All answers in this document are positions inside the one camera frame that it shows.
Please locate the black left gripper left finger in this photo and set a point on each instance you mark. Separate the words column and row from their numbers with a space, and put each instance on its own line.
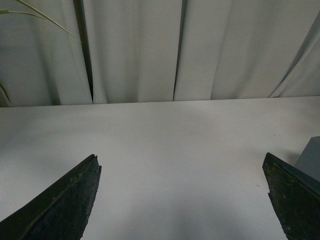
column 60, row 212

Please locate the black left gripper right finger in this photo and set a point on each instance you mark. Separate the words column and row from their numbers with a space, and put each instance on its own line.
column 295, row 198

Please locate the gray base block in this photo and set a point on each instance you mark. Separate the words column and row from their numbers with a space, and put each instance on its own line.
column 309, row 160

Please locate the white curtain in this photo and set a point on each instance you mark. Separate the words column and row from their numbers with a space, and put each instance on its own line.
column 160, row 50

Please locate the green plant leaves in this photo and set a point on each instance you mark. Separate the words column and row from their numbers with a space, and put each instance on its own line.
column 39, row 15

